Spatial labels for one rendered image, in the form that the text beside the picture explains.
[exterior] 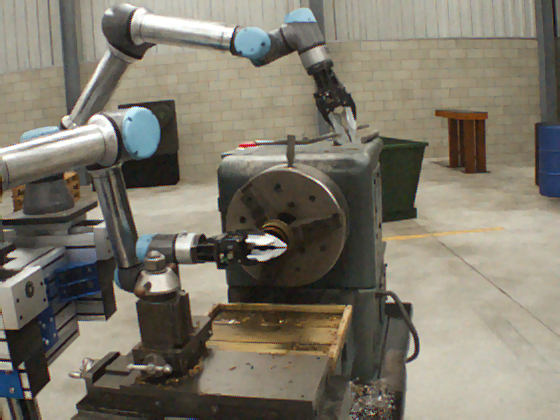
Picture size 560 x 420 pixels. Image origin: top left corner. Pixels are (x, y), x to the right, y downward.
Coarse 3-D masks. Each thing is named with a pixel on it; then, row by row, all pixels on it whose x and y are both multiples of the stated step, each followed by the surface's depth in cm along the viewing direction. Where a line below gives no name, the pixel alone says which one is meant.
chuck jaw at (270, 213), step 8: (248, 184) 151; (248, 192) 147; (256, 192) 149; (248, 200) 148; (256, 200) 147; (264, 200) 149; (248, 208) 148; (256, 208) 145; (264, 208) 145; (272, 208) 150; (256, 216) 145; (264, 216) 143; (272, 216) 146; (256, 224) 144
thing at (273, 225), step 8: (264, 224) 142; (272, 224) 139; (280, 224) 140; (272, 232) 136; (280, 232) 137; (288, 232) 140; (280, 240) 136; (288, 240) 138; (264, 248) 141; (288, 248) 140; (280, 256) 139
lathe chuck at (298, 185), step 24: (288, 168) 149; (240, 192) 152; (264, 192) 150; (288, 192) 149; (312, 192) 147; (336, 192) 152; (240, 216) 153; (312, 216) 148; (312, 240) 150; (336, 240) 148; (288, 264) 153; (312, 264) 151
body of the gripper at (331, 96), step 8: (320, 64) 141; (328, 64) 143; (312, 72) 141; (320, 72) 142; (328, 72) 146; (320, 80) 144; (328, 80) 143; (320, 88) 143; (328, 88) 141; (336, 88) 141; (344, 88) 147; (320, 96) 144; (328, 96) 143; (336, 96) 142; (344, 96) 142; (328, 104) 143; (336, 104) 142; (344, 104) 143
